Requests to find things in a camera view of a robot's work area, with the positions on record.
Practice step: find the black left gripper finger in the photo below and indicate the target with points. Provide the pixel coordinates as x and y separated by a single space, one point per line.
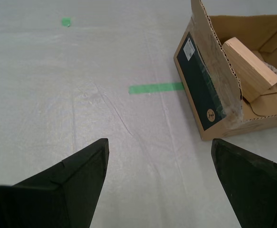
46 202
259 194

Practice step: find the speckled pink granite rock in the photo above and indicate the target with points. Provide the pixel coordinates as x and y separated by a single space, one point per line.
274 70

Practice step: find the light wooden block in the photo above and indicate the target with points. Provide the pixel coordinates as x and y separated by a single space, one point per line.
250 69

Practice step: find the brown cardboard box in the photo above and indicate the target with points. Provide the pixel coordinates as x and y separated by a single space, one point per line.
195 83

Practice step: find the white plastic table cover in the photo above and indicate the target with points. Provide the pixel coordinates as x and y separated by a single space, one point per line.
58 95

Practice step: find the long green tape strip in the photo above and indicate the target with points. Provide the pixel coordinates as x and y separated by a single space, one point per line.
155 88

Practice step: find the small green tape square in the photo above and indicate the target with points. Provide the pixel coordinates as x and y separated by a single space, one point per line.
66 22

